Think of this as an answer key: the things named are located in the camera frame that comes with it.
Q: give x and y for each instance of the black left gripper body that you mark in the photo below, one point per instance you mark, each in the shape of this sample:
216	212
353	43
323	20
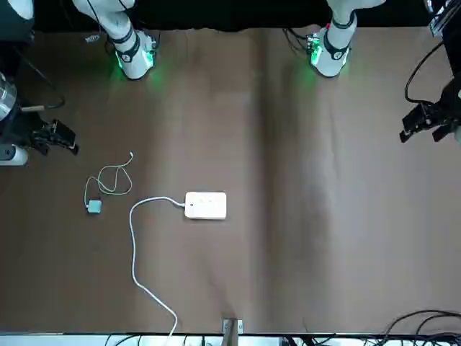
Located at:
452	104

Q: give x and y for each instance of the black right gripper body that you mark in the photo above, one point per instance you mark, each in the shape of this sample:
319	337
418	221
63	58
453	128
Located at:
18	129

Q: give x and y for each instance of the white power strip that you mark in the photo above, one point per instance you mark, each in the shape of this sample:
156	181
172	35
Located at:
205	207

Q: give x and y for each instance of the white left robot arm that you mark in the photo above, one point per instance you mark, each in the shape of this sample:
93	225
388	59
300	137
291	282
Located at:
335	61

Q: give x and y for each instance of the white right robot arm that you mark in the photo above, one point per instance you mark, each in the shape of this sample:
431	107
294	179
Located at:
133	61

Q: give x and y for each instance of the small white label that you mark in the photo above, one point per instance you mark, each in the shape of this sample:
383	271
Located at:
92	38

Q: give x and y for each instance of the aluminium frame profile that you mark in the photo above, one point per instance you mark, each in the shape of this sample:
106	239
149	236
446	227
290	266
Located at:
440	22

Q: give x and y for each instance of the aluminium post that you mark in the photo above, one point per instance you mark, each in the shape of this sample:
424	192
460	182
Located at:
232	329

